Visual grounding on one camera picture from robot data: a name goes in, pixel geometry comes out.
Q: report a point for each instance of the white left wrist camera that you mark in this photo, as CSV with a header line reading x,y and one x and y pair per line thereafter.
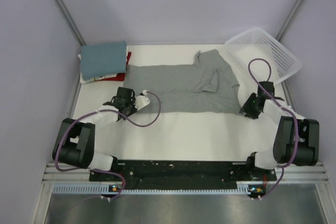
x,y
142,100

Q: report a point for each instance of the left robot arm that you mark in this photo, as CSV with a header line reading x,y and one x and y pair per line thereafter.
x,y
74,146

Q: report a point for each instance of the grey t-shirt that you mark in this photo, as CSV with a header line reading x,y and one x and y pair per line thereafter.
x,y
207,85

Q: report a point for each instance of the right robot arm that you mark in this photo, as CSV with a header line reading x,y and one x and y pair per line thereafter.
x,y
297,138

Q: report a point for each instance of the left corner aluminium post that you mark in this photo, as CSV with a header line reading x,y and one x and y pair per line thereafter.
x,y
70,22

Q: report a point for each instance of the right corner aluminium post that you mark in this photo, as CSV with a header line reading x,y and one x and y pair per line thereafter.
x,y
290,19

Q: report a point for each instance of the folded blue t-shirt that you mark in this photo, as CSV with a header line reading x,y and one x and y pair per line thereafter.
x,y
115,52

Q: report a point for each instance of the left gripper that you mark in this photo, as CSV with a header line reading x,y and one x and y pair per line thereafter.
x,y
132,102

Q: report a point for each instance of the white plastic basket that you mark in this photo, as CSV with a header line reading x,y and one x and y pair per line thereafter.
x,y
257,43

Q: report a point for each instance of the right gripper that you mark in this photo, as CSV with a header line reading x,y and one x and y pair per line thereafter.
x,y
246,109

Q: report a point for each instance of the folded red t-shirt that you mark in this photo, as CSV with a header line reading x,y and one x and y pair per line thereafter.
x,y
119,76

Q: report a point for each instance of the corner aluminium post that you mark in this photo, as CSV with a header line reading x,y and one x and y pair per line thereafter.
x,y
70,22
290,19

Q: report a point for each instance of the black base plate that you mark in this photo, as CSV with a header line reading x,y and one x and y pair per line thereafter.
x,y
188,175

